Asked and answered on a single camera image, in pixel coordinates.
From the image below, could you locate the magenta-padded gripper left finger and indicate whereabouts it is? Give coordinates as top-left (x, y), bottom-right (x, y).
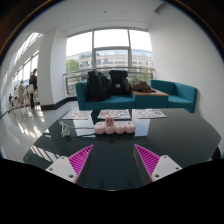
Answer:
top-left (45, 143), bottom-right (95, 184)

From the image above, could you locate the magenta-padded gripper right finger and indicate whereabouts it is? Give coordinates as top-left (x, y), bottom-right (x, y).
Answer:
top-left (133, 143), bottom-right (183, 187)

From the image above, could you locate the metal window railing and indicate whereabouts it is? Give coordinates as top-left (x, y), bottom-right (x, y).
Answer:
top-left (63, 66), bottom-right (156, 97)

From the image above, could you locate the small sticker sheet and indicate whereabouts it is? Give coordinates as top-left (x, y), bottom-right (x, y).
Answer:
top-left (62, 110), bottom-right (93, 121)

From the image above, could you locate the empty teal sofa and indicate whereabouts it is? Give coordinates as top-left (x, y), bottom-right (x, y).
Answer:
top-left (149, 79), bottom-right (198, 114)

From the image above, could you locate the black backpack with label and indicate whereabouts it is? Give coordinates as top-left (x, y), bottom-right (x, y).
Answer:
top-left (108, 69), bottom-right (130, 96)

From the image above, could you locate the pink power strip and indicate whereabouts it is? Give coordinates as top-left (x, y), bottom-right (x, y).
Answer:
top-left (93, 120), bottom-right (137, 136)

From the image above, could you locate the teal sofa with backpacks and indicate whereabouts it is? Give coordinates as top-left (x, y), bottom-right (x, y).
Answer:
top-left (75, 80), bottom-right (137, 112)

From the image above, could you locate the teal side table, wooden top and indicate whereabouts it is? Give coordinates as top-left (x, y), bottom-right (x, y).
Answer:
top-left (131, 88), bottom-right (170, 110)

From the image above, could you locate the brown jacket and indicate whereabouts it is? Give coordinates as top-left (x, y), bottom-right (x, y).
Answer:
top-left (130, 80), bottom-right (157, 94)

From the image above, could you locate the large black backpack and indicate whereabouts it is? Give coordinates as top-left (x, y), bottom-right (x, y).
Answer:
top-left (86, 70), bottom-right (113, 103)

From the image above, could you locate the person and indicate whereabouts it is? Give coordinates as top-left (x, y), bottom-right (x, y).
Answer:
top-left (17, 80), bottom-right (27, 107)
top-left (28, 68), bottom-right (39, 110)

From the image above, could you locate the white power cable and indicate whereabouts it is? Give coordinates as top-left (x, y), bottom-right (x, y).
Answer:
top-left (58, 120), bottom-right (96, 138)

